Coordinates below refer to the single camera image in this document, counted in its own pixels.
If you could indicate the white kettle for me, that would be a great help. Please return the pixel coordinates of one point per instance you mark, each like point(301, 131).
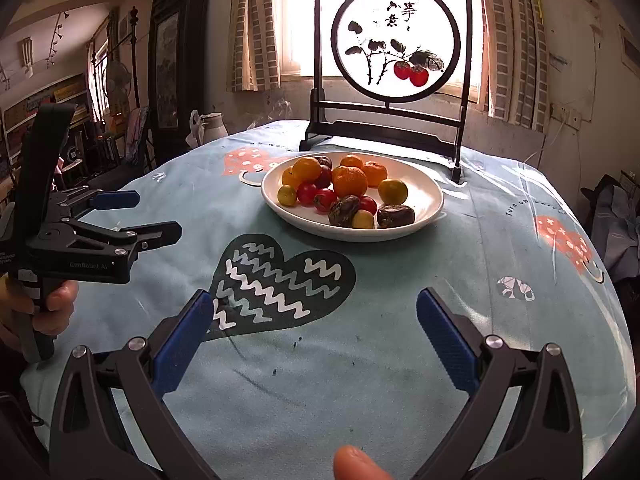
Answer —
point(212, 127)

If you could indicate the cluttered wall shelf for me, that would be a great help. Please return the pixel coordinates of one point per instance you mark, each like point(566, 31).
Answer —
point(65, 95)

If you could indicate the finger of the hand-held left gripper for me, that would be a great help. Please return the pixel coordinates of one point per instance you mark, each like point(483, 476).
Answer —
point(115, 200)
point(150, 236)

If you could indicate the bright window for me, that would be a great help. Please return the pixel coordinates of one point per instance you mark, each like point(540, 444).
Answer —
point(300, 10)

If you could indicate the light blue printed tablecloth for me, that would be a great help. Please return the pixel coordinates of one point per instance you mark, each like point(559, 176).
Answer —
point(350, 360)

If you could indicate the standing fan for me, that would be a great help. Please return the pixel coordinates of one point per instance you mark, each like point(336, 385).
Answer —
point(117, 80)

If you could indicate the dark brown passion fruit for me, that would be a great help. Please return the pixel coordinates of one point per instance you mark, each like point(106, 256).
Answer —
point(395, 215)
point(344, 211)
point(324, 161)

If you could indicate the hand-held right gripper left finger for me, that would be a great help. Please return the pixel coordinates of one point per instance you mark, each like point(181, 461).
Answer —
point(182, 345)

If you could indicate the person's right hand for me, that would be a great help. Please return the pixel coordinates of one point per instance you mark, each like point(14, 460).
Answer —
point(357, 467)

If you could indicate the dark framed cabinet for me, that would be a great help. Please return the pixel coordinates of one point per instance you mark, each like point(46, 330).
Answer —
point(175, 60)

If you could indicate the white oval plate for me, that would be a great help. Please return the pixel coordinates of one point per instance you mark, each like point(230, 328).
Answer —
point(300, 217)

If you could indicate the pile of blue clothes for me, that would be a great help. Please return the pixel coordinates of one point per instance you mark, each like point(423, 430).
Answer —
point(612, 220)

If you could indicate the checked curtain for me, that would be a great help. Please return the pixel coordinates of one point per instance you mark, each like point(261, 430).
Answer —
point(255, 25)
point(510, 35)

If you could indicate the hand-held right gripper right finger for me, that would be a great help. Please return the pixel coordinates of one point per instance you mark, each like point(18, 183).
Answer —
point(447, 342)

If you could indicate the yellow-orange citrus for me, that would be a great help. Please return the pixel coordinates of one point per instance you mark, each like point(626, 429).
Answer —
point(306, 170)
point(287, 176)
point(392, 191)

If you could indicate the red tomato with stem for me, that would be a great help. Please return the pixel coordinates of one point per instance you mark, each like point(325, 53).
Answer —
point(325, 200)

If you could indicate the dark red plum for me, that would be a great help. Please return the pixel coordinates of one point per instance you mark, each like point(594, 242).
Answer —
point(324, 177)

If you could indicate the dark coat stand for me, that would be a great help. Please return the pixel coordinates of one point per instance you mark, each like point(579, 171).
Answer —
point(134, 25)

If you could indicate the person's left hand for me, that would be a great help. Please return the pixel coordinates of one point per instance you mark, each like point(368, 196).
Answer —
point(62, 305)

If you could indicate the red cherry tomato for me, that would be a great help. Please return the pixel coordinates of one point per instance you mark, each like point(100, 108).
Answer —
point(306, 193)
point(369, 204)

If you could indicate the small yellow fruit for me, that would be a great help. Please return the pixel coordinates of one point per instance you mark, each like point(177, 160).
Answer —
point(286, 195)
point(363, 220)

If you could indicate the large orange tangerine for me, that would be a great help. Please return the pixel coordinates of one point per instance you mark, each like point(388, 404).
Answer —
point(350, 181)

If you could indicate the white wall socket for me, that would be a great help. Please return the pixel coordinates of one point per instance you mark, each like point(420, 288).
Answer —
point(567, 115)

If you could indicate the round painted table screen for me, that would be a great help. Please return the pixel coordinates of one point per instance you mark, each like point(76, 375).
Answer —
point(395, 20)

